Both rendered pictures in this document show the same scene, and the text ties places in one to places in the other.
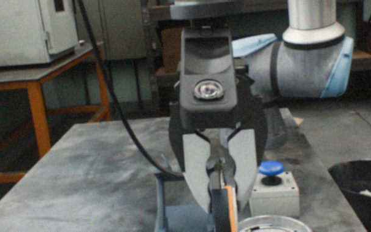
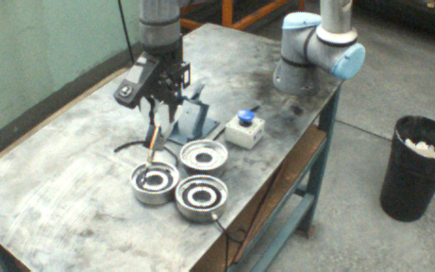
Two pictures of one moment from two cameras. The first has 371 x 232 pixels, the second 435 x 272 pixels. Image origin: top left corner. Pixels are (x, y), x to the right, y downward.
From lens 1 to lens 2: 0.62 m
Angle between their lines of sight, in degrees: 32
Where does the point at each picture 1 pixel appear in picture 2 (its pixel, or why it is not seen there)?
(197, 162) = (145, 110)
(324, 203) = (274, 147)
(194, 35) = (144, 57)
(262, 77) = (299, 46)
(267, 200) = (233, 133)
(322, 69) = (330, 59)
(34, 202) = not seen: hidden behind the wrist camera
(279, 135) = (307, 88)
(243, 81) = (162, 83)
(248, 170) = (165, 123)
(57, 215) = not seen: hidden behind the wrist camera
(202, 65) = (134, 76)
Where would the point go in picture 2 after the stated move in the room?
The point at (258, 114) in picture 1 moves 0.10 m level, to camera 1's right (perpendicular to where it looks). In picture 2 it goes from (170, 100) to (217, 114)
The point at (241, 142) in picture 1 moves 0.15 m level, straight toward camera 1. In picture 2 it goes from (162, 110) to (108, 148)
